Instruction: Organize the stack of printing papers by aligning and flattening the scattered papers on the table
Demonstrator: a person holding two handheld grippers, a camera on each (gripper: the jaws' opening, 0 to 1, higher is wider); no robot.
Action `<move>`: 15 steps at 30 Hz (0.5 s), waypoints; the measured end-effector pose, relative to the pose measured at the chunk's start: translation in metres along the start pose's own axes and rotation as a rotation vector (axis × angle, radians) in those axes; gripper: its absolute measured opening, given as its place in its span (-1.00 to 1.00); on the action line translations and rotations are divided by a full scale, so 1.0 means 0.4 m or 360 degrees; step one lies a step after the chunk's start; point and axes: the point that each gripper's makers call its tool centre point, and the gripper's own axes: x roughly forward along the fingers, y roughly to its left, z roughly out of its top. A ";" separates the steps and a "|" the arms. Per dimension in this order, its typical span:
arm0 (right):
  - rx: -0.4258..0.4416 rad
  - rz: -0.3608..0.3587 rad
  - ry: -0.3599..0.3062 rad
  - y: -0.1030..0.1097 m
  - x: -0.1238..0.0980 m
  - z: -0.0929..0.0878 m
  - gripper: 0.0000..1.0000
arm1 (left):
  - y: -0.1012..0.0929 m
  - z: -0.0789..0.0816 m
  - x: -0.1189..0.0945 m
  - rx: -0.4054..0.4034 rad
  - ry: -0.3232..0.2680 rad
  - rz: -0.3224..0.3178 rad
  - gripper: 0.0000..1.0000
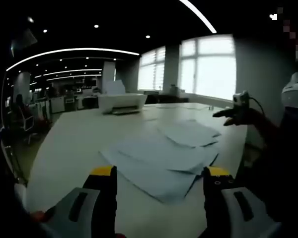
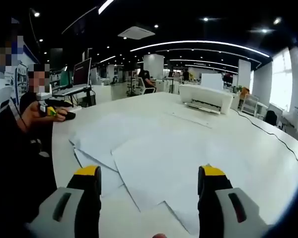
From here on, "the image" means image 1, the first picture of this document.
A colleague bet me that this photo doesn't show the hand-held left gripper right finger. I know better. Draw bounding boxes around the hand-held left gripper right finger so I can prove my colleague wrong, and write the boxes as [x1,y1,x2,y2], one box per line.
[203,166,283,238]

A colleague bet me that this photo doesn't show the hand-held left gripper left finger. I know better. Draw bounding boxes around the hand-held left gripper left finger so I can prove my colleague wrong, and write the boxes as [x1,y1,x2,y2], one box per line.
[39,165,118,238]

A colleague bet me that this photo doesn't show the pile of white printing papers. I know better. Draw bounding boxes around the pile of white printing papers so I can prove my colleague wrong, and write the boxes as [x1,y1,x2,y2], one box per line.
[99,120,222,203]

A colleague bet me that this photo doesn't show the person's left hand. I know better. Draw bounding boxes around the person's left hand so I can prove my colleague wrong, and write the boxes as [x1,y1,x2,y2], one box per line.
[27,207,57,225]

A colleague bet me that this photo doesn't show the bright office window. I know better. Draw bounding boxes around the bright office window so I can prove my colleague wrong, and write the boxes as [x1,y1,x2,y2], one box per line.
[180,36,236,100]
[138,47,166,91]

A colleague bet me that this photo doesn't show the person's black shirt torso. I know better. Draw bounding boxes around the person's black shirt torso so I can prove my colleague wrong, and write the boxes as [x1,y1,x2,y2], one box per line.
[245,106,298,238]

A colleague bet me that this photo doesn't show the white neck-worn device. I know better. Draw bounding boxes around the white neck-worn device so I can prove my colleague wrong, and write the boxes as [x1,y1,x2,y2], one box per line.
[281,70,298,110]

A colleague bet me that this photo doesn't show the dark low cabinet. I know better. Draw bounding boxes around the dark low cabinet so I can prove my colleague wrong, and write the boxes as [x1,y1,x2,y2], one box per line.
[144,90,189,104]

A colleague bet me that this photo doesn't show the white table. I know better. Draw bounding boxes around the white table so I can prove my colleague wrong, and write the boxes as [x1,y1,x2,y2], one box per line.
[27,101,249,238]

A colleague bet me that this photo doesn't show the long ceiling light strip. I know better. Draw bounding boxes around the long ceiling light strip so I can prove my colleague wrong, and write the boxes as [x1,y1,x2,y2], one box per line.
[178,0,217,34]
[6,48,140,71]

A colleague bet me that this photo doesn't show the office chair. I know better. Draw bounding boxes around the office chair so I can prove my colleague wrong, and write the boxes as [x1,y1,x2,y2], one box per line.
[16,104,39,146]

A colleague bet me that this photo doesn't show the white printer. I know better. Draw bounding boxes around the white printer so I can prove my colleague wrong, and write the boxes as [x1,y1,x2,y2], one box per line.
[98,79,149,116]

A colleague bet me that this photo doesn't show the thin gripper cable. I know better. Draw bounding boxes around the thin gripper cable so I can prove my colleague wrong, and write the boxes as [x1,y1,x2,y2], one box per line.
[248,96,266,116]

